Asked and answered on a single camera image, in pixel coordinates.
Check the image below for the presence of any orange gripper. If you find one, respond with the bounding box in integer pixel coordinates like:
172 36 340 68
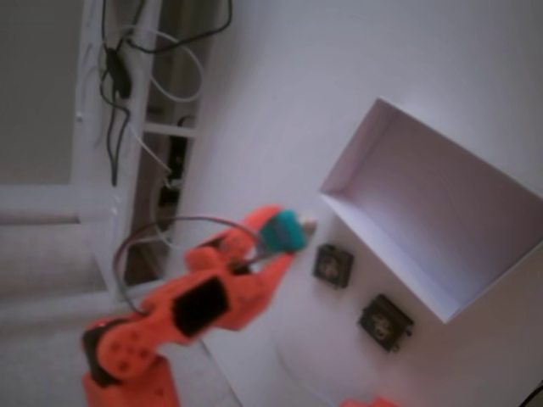
142 205 299 345

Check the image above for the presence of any green rounded box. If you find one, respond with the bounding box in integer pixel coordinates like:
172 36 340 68
259 209 309 255

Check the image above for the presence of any white cardboard bin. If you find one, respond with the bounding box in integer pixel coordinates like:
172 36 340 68
317 97 543 326

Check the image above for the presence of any black square case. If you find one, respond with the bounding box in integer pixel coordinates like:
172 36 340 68
357 293 415 353
312 243 355 291

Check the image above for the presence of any thin gripper servo wire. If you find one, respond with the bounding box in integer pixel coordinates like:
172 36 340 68
114 215 264 315

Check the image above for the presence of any white metal frame rack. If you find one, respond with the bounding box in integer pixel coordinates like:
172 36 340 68
0 0 213 303

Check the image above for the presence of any looped white cable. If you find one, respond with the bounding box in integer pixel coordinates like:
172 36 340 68
122 25 205 103

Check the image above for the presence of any black power cable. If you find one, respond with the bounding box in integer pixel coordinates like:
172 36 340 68
120 0 234 54

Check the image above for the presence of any black cable with inline block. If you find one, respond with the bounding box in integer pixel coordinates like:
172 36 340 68
99 0 133 187

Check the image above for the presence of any black camera cable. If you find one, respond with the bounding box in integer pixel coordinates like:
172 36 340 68
523 379 543 407

